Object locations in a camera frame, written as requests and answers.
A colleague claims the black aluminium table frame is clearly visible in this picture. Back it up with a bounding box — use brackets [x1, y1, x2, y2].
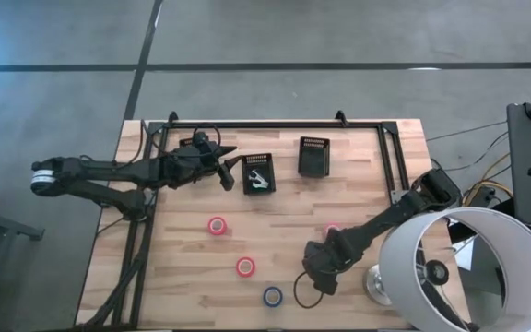
[108, 110, 412, 331]

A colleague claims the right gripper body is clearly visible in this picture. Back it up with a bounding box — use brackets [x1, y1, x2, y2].
[301, 229, 360, 280]

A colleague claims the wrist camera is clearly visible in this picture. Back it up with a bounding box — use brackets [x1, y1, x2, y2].
[312, 272, 340, 297]
[193, 131, 218, 156]

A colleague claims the yellow cable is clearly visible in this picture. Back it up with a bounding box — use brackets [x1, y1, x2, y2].
[461, 151, 515, 207]

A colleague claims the white shade lamp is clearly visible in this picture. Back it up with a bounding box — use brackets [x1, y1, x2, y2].
[362, 206, 531, 332]

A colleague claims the teal staple remover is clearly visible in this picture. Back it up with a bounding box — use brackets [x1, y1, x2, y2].
[248, 169, 271, 191]

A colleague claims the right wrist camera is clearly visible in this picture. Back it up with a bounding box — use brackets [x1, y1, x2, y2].
[312, 272, 340, 297]

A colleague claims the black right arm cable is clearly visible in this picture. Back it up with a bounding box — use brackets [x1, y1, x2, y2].
[292, 270, 326, 310]

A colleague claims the blue tape roll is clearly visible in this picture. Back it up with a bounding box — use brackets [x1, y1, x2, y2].
[262, 286, 284, 309]

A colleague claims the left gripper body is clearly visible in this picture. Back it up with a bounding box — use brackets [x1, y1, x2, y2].
[167, 143, 225, 186]

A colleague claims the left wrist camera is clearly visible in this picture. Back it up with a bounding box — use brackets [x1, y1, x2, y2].
[193, 131, 218, 156]

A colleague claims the red tape roll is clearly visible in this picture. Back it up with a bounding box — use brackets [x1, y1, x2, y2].
[235, 256, 256, 279]
[206, 216, 229, 236]

